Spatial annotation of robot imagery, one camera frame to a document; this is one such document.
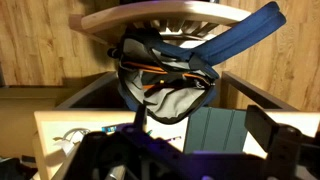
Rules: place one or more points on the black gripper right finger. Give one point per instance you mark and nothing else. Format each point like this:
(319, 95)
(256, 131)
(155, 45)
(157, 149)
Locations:
(261, 128)

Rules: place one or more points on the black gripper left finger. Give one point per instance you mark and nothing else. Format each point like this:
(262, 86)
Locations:
(140, 118)

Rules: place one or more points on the blue and grey backpack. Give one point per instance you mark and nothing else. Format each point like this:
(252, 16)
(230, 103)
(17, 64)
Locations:
(166, 103)

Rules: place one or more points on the dark rectangular mat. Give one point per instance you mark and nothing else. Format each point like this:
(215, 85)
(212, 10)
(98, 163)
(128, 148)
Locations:
(216, 130)

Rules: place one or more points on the wooden chair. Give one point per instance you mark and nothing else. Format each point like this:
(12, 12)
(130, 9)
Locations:
(133, 15)

